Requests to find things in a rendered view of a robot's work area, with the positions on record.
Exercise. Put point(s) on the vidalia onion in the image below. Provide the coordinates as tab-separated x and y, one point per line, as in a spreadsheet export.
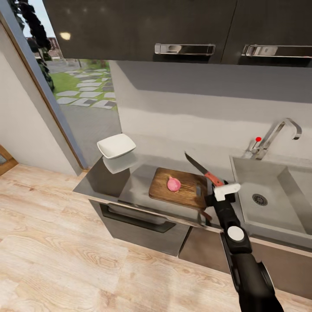
174	184

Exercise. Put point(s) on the parer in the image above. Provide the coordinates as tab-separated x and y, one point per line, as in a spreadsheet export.
206	173

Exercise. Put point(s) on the drop in sink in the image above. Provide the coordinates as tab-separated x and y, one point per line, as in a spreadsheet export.
283	192

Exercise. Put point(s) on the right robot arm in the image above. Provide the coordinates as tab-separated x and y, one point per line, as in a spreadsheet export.
251	280

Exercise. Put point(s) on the dishwasher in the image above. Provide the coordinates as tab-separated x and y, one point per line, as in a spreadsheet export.
145	230

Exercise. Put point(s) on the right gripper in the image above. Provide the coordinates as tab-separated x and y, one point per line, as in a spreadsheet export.
220	205

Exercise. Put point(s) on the cutting board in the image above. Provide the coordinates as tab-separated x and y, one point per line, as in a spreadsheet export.
187	192

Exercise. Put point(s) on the bowl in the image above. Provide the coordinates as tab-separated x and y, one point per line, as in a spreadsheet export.
116	146

